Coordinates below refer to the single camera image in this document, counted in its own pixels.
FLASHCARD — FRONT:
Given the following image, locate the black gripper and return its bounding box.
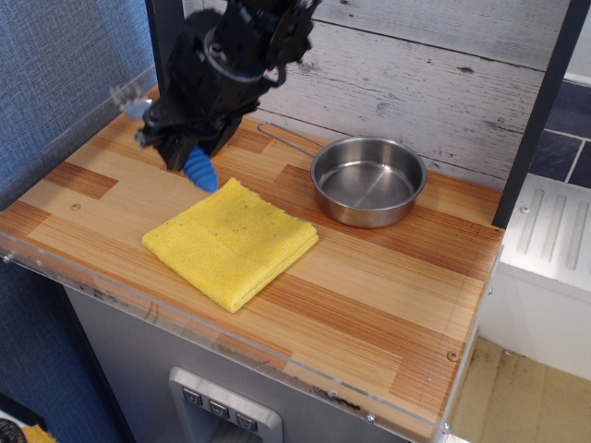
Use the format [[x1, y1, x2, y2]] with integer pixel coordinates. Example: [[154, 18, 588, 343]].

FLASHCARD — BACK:
[[137, 9, 272, 171]]

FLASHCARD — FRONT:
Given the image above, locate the blue handled metal spork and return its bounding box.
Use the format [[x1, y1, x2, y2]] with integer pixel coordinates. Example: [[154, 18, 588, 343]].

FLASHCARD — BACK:
[[109, 85, 218, 193]]

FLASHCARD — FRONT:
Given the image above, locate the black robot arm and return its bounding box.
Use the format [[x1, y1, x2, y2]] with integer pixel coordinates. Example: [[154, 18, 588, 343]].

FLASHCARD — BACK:
[[137, 1, 318, 171]]

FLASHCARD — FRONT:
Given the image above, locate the clear acrylic table edge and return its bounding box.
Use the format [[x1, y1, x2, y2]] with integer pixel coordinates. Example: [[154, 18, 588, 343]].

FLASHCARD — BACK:
[[1, 222, 502, 442]]

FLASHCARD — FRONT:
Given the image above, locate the yellow folded cloth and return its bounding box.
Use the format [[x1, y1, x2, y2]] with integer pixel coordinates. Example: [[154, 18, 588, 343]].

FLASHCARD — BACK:
[[142, 178, 319, 313]]

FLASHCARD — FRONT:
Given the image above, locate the stainless steel pan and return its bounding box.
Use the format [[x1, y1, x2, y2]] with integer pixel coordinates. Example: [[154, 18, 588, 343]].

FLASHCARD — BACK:
[[258, 122, 428, 229]]

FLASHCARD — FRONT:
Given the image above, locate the silver toy cabinet front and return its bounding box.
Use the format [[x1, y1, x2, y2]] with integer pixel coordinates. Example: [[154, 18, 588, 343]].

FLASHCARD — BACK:
[[66, 285, 442, 442]]

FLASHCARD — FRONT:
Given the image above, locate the yellow black object on floor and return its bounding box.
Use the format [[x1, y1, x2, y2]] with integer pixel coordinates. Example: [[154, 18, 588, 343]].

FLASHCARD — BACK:
[[1, 408, 57, 443]]

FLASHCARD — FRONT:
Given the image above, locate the white radiator cover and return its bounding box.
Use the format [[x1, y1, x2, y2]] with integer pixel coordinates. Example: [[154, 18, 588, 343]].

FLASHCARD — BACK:
[[478, 174, 590, 379]]

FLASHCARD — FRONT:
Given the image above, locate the black left frame post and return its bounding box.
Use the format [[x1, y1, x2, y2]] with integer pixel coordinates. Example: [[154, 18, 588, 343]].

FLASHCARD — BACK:
[[144, 0, 185, 97]]

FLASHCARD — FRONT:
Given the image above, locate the black frame post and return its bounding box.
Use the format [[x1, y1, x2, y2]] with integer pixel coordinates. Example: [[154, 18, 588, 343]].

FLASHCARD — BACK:
[[144, 0, 185, 97], [492, 0, 590, 229]]

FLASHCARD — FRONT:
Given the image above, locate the black right frame post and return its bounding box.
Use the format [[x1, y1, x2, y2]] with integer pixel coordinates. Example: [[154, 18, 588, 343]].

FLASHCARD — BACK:
[[492, 0, 590, 229]]

